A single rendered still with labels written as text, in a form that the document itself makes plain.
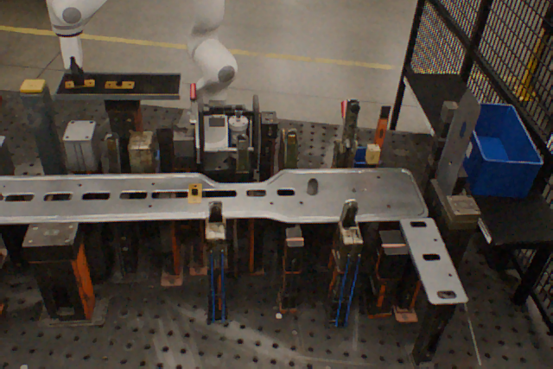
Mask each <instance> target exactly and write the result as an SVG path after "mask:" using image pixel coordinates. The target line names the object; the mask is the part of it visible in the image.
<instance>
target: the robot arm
mask: <svg viewBox="0 0 553 369"><path fill-rule="evenodd" d="M46 1H47V6H48V13H49V16H50V21H51V24H52V29H53V31H54V32H55V34H56V35H58V36H59V37H60V49H61V53H62V59H63V64H64V68H65V69H68V68H69V65H70V69H71V73H72V76H73V83H74V86H85V85H86V83H85V81H86V77H85V73H84V71H83V69H81V68H82V49H81V43H80V38H79V35H80V34H81V33H82V32H83V28H84V25H83V21H84V20H85V19H86V18H87V17H88V16H90V15H91V14H92V13H94V12H95V11H97V10H98V9H99V8H100V7H102V5H103V4H104V3H105V2H106V1H107V0H46ZM224 10H225V0H194V20H193V24H192V27H191V29H190V31H189V34H188V39H187V51H188V55H189V57H190V59H191V60H192V61H193V63H195V64H196V66H197V67H198V68H199V69H200V70H201V71H202V73H203V77H202V78H200V79H199V80H198V81H197V83H196V100H195V116H196V125H195V131H196V147H197V148H200V145H199V122H198V95H199V94H203V101H204V111H209V100H225V101H226V105H227V100H228V90H227V87H228V86H229V85H230V83H231V82H233V81H234V80H235V78H236V76H237V73H238V67H237V63H236V61H235V59H234V57H233V56H232V54H231V53H230V52H229V51H228V50H227V49H226V47H225V46H224V45H223V44H222V43H221V42H220V40H219V35H218V26H219V25H220V24H221V23H222V20H223V17H224ZM204 125H205V147H228V123H227V116H226V127H209V116H204Z"/></svg>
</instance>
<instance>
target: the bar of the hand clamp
mask: <svg viewBox="0 0 553 369"><path fill-rule="evenodd" d="M358 113H359V99H358V98H347V100H346V114H345V122H344V130H343V138H342V142H343V150H342V152H345V150H346V140H347V139H352V140H351V144H352V147H351V148H350V150H351V151H352V152H354V147H355V134H356V127H357V120H358Z"/></svg>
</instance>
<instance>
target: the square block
mask: <svg viewBox="0 0 553 369"><path fill-rule="evenodd" d="M440 215H441V217H440V219H439V222H438V225H437V227H438V229H439V232H440V234H441V235H442V239H443V241H444V243H445V246H446V247H447V249H448V253H449V255H450V257H451V259H452V261H453V263H454V267H455V268H456V270H457V271H458V270H459V268H460V267H459V266H460V263H461V260H462V258H463V255H464V252H465V250H466V248H467V244H468V241H469V239H470V238H471V235H472V233H473V230H474V228H476V226H477V223H478V221H479V217H480V210H479V208H477V206H476V204H475V202H474V199H473V197H472V196H470V195H462V196H446V198H445V201H444V202H443V203H442V209H441V214H440ZM433 260H441V258H440V256H439V255H438V254H433V256H432V258H431V261H433Z"/></svg>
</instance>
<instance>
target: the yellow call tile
mask: <svg viewBox="0 0 553 369"><path fill-rule="evenodd" d="M45 83H46V82H45V80H24V82H23V84H22V86H21V88H20V92H41V91H42V89H43V87H44V85H45Z"/></svg>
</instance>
